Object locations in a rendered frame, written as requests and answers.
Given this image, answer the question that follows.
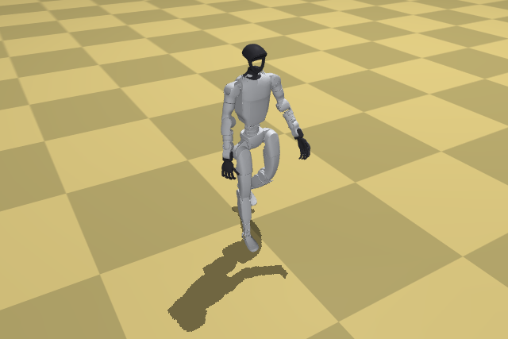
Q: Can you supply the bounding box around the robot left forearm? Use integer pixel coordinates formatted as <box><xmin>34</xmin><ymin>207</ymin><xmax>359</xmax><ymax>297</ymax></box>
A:
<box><xmin>283</xmin><ymin>101</ymin><xmax>301</xmax><ymax>137</ymax></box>

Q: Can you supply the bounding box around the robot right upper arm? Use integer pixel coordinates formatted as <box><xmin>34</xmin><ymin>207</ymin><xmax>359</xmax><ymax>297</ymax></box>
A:
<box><xmin>221</xmin><ymin>81</ymin><xmax>241</xmax><ymax>128</ymax></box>

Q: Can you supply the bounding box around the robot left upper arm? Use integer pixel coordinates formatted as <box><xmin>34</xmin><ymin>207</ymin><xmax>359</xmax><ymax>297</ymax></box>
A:
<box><xmin>267</xmin><ymin>73</ymin><xmax>290</xmax><ymax>112</ymax></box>

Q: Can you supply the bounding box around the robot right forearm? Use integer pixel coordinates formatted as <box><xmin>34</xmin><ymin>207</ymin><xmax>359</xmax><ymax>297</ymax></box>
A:
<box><xmin>221</xmin><ymin>117</ymin><xmax>234</xmax><ymax>159</ymax></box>

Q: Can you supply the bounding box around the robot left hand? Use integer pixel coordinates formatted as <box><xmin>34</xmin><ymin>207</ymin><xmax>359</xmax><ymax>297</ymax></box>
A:
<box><xmin>294</xmin><ymin>128</ymin><xmax>310</xmax><ymax>160</ymax></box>

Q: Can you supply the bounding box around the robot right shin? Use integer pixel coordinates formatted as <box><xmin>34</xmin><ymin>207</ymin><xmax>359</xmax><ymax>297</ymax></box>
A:
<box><xmin>237</xmin><ymin>189</ymin><xmax>252</xmax><ymax>238</ymax></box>

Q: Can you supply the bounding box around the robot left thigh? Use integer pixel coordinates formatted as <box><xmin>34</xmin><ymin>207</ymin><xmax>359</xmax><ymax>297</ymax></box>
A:
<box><xmin>257</xmin><ymin>128</ymin><xmax>280</xmax><ymax>182</ymax></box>

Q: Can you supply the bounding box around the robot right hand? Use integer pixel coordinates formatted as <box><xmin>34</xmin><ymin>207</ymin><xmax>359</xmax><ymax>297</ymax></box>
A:
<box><xmin>221</xmin><ymin>152</ymin><xmax>239</xmax><ymax>179</ymax></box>

